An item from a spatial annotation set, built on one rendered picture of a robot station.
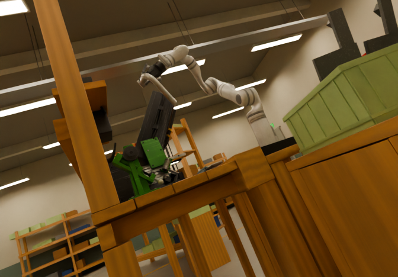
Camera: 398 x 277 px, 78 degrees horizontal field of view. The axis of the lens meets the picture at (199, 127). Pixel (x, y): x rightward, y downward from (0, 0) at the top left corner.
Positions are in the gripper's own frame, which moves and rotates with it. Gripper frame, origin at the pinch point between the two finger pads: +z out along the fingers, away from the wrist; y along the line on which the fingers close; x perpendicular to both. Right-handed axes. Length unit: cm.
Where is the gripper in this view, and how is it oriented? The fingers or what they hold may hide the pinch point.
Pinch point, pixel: (143, 80)
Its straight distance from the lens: 145.9
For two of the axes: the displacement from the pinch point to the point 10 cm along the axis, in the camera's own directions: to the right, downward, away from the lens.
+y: -7.0, -7.1, -0.2
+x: 3.0, -2.7, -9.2
